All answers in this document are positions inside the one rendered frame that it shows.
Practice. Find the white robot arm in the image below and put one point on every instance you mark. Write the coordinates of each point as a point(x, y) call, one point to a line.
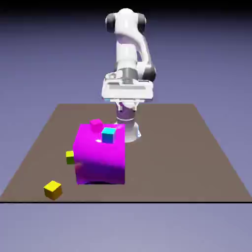
point(126, 49)

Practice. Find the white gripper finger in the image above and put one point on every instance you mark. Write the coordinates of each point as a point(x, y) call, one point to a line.
point(135, 106)
point(120, 106)

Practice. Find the small pink cube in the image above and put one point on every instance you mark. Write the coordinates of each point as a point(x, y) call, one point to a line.
point(96, 124)

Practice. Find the small cyan cube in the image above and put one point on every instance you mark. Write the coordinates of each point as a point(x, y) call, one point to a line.
point(108, 134)

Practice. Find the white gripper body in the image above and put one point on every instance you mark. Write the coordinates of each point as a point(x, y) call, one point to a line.
point(127, 90)

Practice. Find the large magenta box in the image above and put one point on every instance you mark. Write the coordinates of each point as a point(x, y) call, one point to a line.
point(100, 155)

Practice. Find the small yellow cube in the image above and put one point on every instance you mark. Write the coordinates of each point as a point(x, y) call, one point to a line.
point(52, 189)

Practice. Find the small yellow-green cube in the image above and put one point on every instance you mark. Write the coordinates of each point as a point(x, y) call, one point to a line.
point(69, 157)

